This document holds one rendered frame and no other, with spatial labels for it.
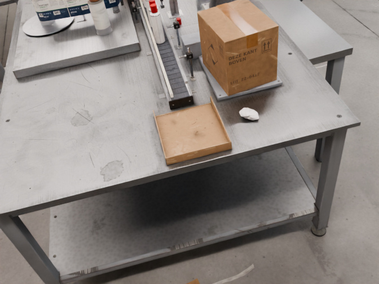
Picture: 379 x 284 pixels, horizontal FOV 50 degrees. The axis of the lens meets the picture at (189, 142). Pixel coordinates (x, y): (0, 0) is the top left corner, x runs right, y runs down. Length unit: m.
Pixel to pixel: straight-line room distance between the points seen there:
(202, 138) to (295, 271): 0.94
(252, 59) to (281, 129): 0.32
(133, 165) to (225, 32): 0.65
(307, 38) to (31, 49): 1.48
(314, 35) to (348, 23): 1.85
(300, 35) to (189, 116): 0.81
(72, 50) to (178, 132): 0.89
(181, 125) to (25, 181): 0.66
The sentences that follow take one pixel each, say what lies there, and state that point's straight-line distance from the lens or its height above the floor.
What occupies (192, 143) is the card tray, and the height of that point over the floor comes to 0.83.
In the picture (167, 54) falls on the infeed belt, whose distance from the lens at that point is 2.06.
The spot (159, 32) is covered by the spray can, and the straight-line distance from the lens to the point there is 2.13.
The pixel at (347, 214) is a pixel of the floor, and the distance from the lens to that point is 2.45.
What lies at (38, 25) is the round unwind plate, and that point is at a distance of 2.65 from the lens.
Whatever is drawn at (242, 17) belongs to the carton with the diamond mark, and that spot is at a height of 1.12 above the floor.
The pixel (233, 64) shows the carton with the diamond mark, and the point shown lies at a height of 1.01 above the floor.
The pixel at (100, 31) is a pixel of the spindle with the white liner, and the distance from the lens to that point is 2.36.
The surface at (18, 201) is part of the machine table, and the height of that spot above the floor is 0.83.
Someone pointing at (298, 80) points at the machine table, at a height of 0.83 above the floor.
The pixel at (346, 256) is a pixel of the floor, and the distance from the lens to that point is 2.31.
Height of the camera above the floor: 1.96
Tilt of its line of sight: 44 degrees down
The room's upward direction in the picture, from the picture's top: 10 degrees counter-clockwise
